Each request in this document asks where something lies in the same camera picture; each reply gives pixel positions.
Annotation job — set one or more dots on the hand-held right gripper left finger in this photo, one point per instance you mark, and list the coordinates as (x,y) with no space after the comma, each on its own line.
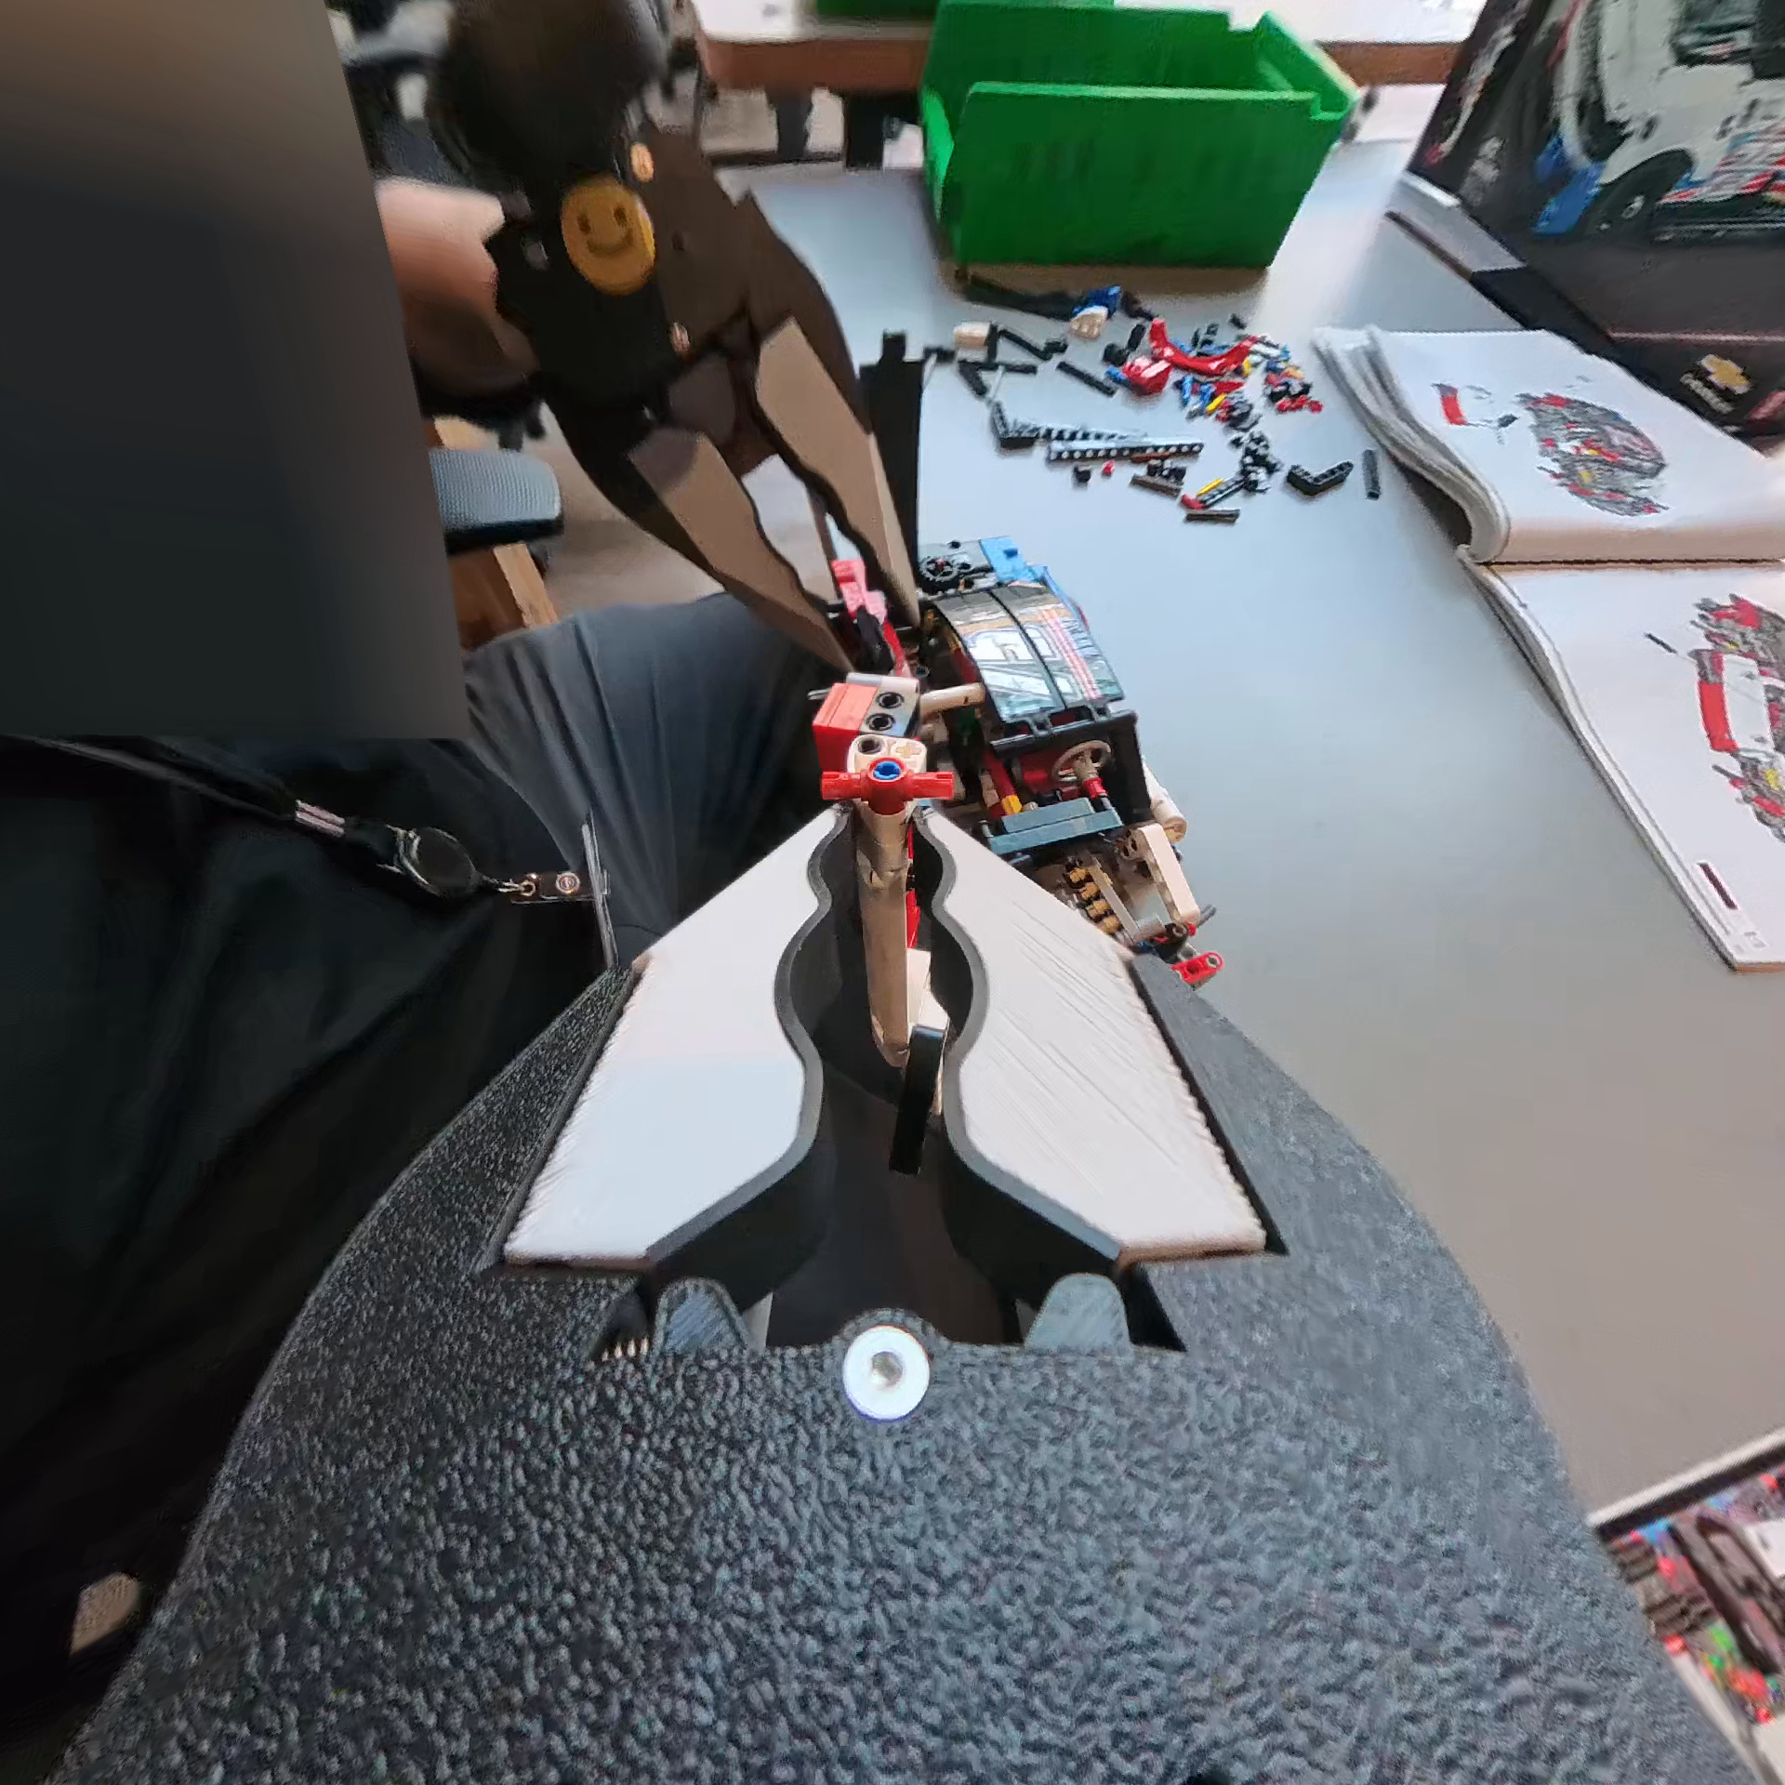
(669,1103)

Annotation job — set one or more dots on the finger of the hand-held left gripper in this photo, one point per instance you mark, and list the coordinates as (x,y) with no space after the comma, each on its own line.
(726,543)
(823,420)

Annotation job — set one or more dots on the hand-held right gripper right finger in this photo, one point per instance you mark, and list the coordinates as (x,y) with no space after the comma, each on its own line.
(1104,1103)

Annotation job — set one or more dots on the toy brick car model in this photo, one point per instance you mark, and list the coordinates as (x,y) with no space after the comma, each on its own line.
(1033,658)

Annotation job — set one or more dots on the red white brick side panel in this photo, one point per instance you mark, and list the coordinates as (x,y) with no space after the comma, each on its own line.
(881,865)

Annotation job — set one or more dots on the instruction booklet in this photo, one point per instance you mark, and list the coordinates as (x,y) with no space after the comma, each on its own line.
(1605,669)

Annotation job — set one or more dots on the grey desk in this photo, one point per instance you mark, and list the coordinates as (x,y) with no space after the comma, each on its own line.
(1393,976)

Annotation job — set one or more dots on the person's left hand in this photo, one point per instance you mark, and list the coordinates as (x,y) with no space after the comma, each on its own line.
(438,292)

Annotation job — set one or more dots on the black office chair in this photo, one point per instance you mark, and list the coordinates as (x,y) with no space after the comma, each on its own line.
(495,503)

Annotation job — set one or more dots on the pile of loose brick pieces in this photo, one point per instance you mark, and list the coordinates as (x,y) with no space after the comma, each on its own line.
(1186,404)

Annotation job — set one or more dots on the green plastic bin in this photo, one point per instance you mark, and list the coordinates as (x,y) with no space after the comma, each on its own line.
(1116,153)

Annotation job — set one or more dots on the person's torso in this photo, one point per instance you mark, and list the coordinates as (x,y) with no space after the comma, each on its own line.
(210,1114)

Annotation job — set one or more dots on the toy car set box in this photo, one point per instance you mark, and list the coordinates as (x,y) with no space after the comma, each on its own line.
(1605,167)

